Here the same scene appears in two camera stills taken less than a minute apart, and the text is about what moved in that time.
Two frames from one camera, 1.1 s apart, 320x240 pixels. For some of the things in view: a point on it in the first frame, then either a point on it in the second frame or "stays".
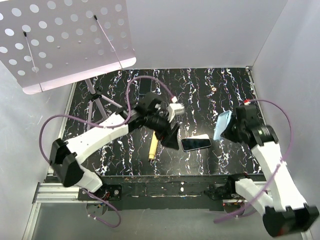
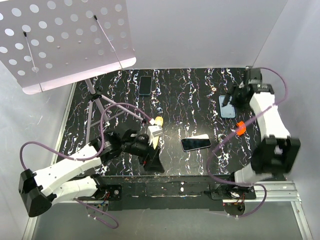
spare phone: x=145 y=86 stays
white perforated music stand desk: x=45 y=43 stays
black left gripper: x=167 y=136 -> x=150 y=159
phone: x=223 y=119 -> x=227 y=111
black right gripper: x=227 y=134 -> x=231 y=90
